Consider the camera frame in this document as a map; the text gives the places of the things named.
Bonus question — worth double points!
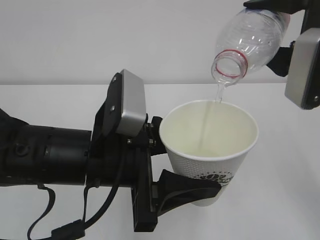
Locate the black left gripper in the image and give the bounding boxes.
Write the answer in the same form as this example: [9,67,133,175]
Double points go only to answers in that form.
[84,113,222,225]

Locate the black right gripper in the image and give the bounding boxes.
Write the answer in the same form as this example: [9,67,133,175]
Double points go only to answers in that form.
[243,0,320,77]

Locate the Nongfu Spring water bottle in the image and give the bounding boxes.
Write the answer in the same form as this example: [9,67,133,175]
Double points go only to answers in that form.
[211,7,290,102]

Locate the white paper cup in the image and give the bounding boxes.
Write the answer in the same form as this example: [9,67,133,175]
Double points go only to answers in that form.
[158,100,259,207]

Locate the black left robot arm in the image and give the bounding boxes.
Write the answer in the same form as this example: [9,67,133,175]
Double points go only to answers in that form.
[0,112,222,232]

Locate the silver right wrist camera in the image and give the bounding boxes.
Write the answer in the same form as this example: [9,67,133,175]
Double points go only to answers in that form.
[284,28,320,110]

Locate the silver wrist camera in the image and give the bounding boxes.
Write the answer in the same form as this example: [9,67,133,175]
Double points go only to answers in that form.
[116,69,147,137]
[284,28,320,110]

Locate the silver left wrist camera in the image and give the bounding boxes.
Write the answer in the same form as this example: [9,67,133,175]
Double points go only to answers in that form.
[116,69,147,137]

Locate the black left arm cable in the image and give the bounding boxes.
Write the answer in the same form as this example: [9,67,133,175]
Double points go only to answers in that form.
[51,149,126,240]

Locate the black strap on left arm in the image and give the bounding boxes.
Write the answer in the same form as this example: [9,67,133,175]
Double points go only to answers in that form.
[26,183,56,240]

